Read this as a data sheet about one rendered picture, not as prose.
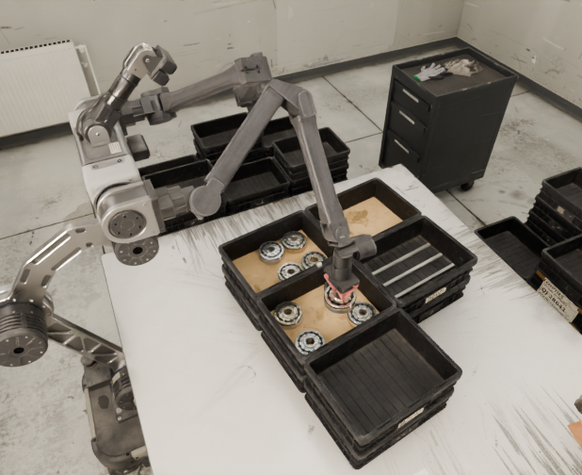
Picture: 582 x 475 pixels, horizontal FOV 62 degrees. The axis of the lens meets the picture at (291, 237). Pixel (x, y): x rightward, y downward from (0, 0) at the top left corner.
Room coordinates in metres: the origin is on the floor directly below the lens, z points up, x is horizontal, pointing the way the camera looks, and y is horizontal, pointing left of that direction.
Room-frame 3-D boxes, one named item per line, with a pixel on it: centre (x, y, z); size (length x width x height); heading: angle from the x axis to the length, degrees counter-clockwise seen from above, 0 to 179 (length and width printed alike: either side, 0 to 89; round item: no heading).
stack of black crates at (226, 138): (2.66, 0.40, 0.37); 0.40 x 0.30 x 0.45; 114
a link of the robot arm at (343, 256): (0.96, -0.16, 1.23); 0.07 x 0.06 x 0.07; 114
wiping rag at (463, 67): (2.89, -1.10, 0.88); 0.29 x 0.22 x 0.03; 114
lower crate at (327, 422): (0.76, -0.28, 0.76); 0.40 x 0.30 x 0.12; 122
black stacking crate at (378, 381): (0.76, -0.28, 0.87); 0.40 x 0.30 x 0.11; 122
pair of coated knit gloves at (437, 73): (2.82, -0.88, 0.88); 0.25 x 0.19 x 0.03; 114
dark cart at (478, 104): (2.80, -1.02, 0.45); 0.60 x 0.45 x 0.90; 114
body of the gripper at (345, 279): (0.95, -0.15, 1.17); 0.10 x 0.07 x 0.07; 31
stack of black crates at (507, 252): (1.81, -1.24, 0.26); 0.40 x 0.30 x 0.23; 24
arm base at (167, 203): (0.95, 0.32, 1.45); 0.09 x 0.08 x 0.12; 24
